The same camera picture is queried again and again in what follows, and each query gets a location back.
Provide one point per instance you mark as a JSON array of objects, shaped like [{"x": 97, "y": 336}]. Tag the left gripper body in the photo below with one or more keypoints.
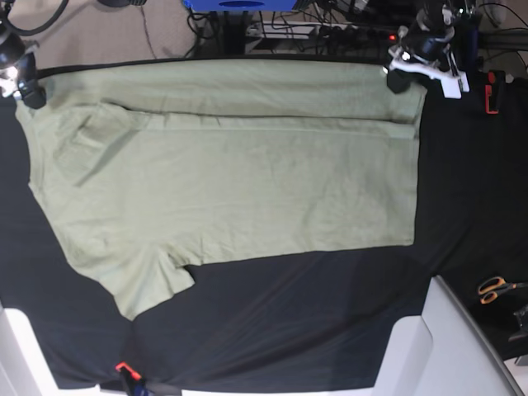
[{"x": 428, "y": 53}]

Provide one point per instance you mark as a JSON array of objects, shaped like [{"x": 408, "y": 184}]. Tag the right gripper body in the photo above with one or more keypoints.
[{"x": 18, "y": 67}]

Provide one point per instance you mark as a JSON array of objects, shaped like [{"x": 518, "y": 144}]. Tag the light green T-shirt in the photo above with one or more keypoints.
[{"x": 144, "y": 170}]

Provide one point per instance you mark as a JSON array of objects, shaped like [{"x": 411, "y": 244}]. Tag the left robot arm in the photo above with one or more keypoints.
[{"x": 436, "y": 15}]

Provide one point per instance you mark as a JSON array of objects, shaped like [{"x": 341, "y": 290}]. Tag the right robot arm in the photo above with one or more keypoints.
[{"x": 5, "y": 28}]

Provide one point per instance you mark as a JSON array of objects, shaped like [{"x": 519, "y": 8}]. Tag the red black clamp right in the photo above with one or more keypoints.
[{"x": 494, "y": 90}]

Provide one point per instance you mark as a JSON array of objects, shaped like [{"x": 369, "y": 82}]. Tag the white power strip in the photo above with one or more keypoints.
[{"x": 295, "y": 30}]

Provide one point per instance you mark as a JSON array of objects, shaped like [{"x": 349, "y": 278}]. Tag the blue box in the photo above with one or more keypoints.
[{"x": 241, "y": 5}]

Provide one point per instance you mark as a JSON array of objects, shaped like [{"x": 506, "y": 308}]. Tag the white bin left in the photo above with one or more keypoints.
[{"x": 24, "y": 370}]

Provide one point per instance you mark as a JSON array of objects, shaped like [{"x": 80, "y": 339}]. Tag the white bin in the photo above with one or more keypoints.
[
  {"x": 442, "y": 351},
  {"x": 24, "y": 370}
]

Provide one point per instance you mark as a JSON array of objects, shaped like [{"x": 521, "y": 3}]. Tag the white bin right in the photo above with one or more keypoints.
[{"x": 442, "y": 351}]

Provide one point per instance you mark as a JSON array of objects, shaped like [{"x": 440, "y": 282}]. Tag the orange clamp bottom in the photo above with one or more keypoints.
[{"x": 133, "y": 383}]

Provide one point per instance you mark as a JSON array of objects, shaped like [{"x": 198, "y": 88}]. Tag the orange handled scissors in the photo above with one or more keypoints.
[{"x": 496, "y": 286}]

